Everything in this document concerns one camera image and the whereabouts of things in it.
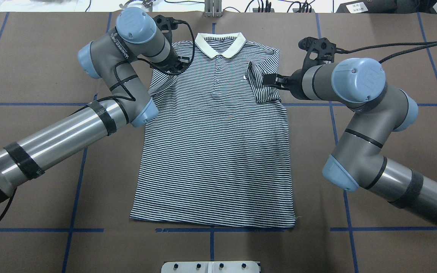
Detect blue tape grid lines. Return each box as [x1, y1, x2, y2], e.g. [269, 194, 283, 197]
[0, 12, 437, 273]

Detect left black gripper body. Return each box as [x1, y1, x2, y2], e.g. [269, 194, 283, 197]
[162, 46, 189, 74]

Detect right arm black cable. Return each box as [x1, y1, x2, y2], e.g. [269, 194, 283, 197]
[334, 40, 437, 64]

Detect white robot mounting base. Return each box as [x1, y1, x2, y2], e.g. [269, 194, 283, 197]
[161, 260, 261, 273]

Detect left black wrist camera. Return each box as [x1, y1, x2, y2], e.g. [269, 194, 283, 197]
[153, 14, 178, 43]

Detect striped polo shirt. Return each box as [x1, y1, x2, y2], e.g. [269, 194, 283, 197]
[130, 33, 296, 228]

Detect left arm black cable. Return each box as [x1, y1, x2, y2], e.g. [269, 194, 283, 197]
[0, 19, 196, 231]

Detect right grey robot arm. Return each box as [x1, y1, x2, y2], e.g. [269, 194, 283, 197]
[262, 58, 437, 226]

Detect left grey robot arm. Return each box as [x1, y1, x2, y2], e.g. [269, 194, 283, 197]
[0, 7, 193, 203]

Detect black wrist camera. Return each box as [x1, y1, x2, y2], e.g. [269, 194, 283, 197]
[298, 37, 336, 71]
[153, 14, 178, 43]

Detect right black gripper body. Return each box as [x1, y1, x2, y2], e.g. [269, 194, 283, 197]
[279, 69, 305, 100]

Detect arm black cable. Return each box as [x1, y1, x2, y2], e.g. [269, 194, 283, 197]
[0, 19, 196, 231]
[334, 40, 437, 64]

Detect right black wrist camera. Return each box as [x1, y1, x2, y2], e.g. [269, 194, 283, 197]
[298, 37, 336, 71]

